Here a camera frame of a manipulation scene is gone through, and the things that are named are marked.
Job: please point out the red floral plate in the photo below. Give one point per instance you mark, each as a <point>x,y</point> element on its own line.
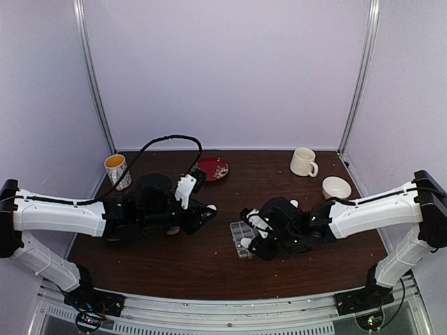
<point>215,168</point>

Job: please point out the grey lid pill bottle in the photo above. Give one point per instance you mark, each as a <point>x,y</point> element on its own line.
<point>173,230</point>

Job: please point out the right aluminium frame post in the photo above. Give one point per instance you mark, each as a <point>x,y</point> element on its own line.
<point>365,60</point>

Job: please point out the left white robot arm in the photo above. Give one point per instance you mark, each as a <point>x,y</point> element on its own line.
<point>23,212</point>

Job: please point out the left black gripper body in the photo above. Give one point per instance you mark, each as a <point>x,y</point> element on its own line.
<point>155,220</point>

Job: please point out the white small bowl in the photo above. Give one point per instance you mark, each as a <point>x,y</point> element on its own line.
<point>336,187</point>

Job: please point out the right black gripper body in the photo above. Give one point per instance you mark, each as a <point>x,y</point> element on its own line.
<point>287,240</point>

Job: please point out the cream textured mug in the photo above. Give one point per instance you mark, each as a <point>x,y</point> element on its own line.
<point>303,163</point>

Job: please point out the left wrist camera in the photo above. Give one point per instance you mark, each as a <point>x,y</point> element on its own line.
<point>188,184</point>

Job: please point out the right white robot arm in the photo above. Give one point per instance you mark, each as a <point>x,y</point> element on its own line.
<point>421,203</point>

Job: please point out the front aluminium rail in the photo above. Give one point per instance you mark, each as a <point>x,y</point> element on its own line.
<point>315,314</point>

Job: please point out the yellow interior floral mug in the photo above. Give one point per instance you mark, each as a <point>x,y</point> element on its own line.
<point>115,166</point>

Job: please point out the clear plastic pill organizer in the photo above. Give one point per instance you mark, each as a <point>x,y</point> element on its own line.
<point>240,230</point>

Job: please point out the left aluminium frame post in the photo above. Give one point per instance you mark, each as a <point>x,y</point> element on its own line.
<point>81,23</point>

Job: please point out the aluminium frame post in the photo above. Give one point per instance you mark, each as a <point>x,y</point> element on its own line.
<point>365,60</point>
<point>81,23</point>

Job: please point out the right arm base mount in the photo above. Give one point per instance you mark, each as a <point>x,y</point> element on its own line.
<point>370,296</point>

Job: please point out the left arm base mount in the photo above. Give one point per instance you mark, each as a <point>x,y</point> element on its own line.
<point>86,298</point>

